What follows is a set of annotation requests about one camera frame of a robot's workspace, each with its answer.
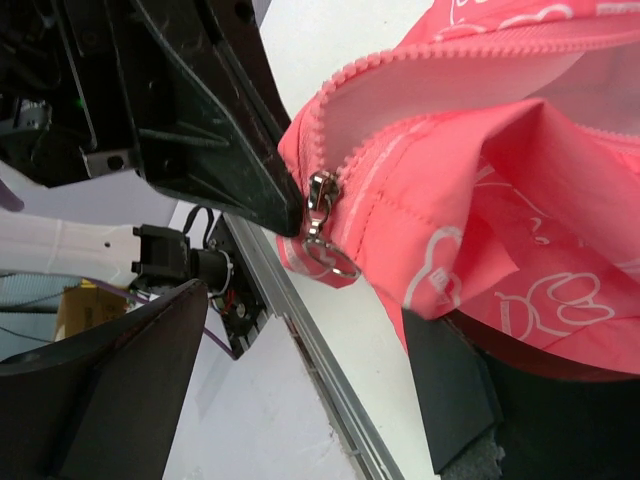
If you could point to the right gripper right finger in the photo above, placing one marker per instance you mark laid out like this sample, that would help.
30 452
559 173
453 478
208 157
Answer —
496 408

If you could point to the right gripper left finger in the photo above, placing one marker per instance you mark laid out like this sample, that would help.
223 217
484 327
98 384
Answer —
104 403

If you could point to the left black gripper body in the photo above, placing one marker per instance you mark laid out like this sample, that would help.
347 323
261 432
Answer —
65 116

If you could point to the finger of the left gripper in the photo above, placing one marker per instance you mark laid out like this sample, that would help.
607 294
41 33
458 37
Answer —
205 113

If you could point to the pink hooded kids jacket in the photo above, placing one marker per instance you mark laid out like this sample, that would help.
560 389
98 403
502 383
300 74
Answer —
488 164

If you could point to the yellow box in background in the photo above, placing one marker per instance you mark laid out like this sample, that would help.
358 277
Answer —
84 307

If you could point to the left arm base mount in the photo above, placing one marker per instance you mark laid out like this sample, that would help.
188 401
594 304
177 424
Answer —
202 250

